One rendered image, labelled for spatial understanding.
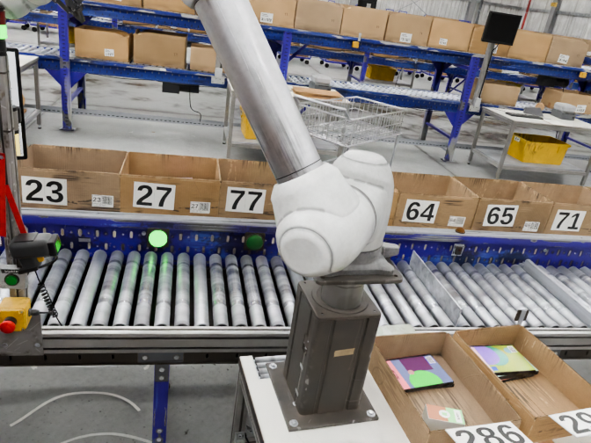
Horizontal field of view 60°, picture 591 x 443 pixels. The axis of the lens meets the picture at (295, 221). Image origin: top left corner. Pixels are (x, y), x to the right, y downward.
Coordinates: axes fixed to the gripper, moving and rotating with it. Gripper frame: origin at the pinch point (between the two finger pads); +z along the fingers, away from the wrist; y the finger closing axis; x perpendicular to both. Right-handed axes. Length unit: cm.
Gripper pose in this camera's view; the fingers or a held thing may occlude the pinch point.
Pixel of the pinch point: (77, 12)
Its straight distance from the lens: 186.3
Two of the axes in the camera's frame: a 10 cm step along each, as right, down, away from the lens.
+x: -7.7, -6.4, 0.2
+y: 6.2, -7.4, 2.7
